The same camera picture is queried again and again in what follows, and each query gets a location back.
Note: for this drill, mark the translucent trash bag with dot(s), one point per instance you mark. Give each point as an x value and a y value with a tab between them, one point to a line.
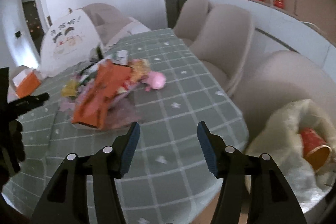
281	139

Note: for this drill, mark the red paper cup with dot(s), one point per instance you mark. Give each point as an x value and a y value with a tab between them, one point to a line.
315	150

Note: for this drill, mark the yellow nabati wafer wrapper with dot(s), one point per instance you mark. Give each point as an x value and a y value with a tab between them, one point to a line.
70	89

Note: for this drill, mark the orange paper bag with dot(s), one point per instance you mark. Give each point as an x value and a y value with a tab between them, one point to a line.
110	77

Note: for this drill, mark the orange tissue box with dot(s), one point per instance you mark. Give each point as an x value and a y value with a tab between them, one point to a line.
25	81

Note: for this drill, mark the green checkered tablecloth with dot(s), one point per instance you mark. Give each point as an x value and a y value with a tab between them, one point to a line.
168	180

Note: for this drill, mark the beige chair near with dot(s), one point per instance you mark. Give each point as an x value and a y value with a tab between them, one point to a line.
282	78

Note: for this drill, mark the beige chair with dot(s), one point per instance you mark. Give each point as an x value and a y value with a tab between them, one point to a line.
282	78
224	43
191	19

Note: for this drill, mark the white cartoon food cover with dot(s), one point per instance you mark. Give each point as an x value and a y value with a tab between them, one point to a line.
73	38

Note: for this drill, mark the pink plastic wrapper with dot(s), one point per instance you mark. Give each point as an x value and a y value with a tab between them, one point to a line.
154	81

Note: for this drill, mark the beige chair middle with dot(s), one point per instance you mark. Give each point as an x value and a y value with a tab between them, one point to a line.
224	43

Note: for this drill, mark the small red figurine right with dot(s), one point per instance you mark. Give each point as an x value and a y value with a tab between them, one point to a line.
278	3

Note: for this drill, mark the beige chair far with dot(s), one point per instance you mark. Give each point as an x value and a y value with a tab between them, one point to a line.
191	19

